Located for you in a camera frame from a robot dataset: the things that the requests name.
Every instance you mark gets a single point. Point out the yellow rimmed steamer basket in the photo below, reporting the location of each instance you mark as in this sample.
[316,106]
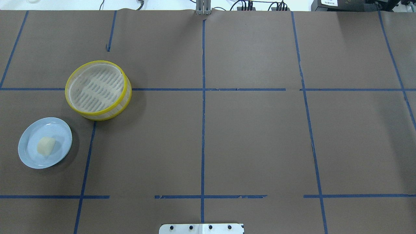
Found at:
[98,90]

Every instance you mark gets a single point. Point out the white steamed bun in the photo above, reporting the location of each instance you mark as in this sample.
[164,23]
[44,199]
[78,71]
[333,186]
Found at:
[46,145]

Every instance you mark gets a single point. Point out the grey aluminium post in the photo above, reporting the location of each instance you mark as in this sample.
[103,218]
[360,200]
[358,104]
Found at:
[203,7]

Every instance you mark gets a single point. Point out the white metal base plate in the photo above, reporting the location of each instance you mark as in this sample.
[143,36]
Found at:
[215,228]

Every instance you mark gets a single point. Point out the light blue plate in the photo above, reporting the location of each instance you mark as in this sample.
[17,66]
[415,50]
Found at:
[49,127]

